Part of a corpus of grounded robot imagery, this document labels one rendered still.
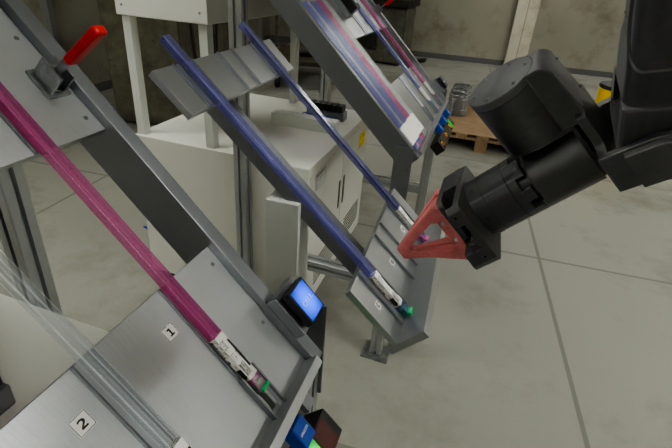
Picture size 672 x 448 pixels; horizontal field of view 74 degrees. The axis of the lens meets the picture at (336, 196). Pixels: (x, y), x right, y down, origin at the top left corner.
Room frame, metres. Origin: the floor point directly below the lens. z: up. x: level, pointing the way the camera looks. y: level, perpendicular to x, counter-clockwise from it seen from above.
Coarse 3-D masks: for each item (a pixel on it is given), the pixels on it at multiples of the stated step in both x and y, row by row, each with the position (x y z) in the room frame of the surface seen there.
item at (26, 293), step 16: (0, 256) 0.29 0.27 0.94; (0, 272) 0.28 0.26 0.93; (16, 272) 0.29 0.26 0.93; (16, 288) 0.28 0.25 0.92; (32, 288) 0.29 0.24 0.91; (32, 304) 0.27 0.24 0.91; (48, 304) 0.28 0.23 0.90; (48, 320) 0.27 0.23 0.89; (64, 320) 0.28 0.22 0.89; (64, 336) 0.27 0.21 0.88; (80, 336) 0.27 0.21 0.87; (80, 352) 0.26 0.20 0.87; (96, 352) 0.27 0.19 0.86; (96, 368) 0.26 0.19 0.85; (112, 368) 0.27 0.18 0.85; (112, 384) 0.26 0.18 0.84; (128, 384) 0.26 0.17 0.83; (128, 400) 0.25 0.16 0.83; (144, 400) 0.26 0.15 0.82; (144, 416) 0.25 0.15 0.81; (160, 416) 0.26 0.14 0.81; (160, 432) 0.25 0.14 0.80; (176, 432) 0.25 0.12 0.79
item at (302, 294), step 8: (296, 288) 0.44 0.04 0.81; (304, 288) 0.45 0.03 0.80; (296, 296) 0.43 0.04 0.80; (304, 296) 0.44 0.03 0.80; (312, 296) 0.45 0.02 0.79; (304, 304) 0.43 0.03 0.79; (312, 304) 0.44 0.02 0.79; (320, 304) 0.45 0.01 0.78; (312, 312) 0.43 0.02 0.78; (312, 320) 0.42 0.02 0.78
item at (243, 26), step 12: (240, 24) 0.80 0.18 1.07; (252, 36) 0.80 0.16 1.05; (264, 48) 0.79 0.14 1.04; (276, 60) 0.79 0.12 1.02; (288, 84) 0.78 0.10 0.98; (300, 96) 0.77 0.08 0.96; (312, 108) 0.77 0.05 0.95; (324, 120) 0.76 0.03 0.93; (336, 132) 0.76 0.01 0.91; (348, 156) 0.75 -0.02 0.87; (360, 168) 0.74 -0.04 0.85; (372, 180) 0.74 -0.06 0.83; (384, 192) 0.73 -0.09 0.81; (396, 204) 0.73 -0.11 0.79; (420, 240) 0.71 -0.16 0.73
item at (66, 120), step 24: (0, 24) 0.50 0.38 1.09; (0, 48) 0.48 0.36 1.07; (24, 48) 0.50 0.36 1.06; (0, 72) 0.45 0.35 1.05; (24, 72) 0.47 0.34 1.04; (24, 96) 0.45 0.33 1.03; (72, 96) 0.49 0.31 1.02; (0, 120) 0.41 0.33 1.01; (48, 120) 0.44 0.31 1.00; (72, 120) 0.47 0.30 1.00; (96, 120) 0.49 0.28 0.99; (0, 144) 0.39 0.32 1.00; (24, 144) 0.40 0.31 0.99; (72, 144) 0.45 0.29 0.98; (0, 168) 0.37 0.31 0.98
